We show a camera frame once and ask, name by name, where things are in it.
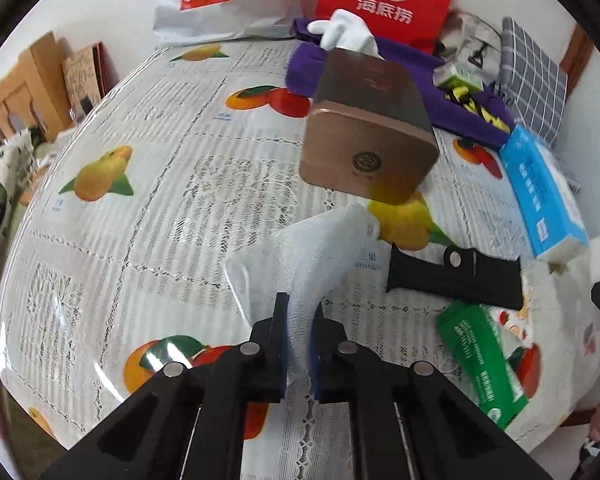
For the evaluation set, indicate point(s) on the purple fabric storage tray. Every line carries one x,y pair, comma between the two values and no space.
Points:
405,72

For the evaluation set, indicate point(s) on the wooden bed headboard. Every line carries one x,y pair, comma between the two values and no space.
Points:
25,90

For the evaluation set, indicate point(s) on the brown wooden door frame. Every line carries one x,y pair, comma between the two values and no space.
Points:
580,55

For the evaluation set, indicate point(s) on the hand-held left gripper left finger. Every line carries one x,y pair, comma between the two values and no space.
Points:
272,360

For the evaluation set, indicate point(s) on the dark green tissue box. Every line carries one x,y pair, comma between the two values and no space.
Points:
370,130

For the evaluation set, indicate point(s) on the yellow black fabric pouch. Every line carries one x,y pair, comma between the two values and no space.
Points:
475,107

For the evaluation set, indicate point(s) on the grey fabric bag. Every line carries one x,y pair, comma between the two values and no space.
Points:
472,42

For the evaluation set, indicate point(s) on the white plastic shopping bag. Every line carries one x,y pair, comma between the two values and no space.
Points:
215,10

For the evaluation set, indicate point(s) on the green white tissue packet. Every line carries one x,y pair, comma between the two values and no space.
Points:
455,76

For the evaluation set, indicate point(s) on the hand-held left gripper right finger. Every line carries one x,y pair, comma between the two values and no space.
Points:
325,360

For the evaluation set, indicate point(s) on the green wet wipes packet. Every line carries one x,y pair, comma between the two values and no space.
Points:
480,360

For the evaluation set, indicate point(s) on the fruit print white packet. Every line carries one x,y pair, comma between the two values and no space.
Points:
512,325

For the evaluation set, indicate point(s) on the fruit print tablecloth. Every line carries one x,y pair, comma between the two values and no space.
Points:
155,235

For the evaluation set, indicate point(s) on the blue tissue pack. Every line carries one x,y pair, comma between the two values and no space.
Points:
540,195

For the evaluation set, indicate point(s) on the grey checkered folded cloth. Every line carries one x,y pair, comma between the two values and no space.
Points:
530,80

